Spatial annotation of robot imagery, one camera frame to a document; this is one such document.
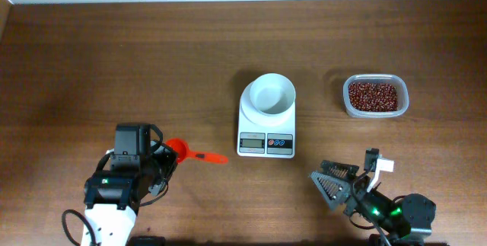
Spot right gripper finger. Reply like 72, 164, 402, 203
320, 160, 359, 180
310, 171, 351, 210

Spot orange measuring scoop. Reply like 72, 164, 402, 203
166, 138, 228, 164

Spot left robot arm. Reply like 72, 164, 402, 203
81, 123, 178, 245

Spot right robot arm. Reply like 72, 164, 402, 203
310, 157, 436, 245

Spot white digital kitchen scale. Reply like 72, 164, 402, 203
236, 84, 296, 158

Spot red beans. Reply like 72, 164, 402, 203
348, 82, 398, 113

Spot clear plastic container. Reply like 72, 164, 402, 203
342, 74, 409, 119

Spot white round bowl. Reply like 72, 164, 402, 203
250, 73, 296, 116

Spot left black cable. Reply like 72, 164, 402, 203
61, 123, 180, 246

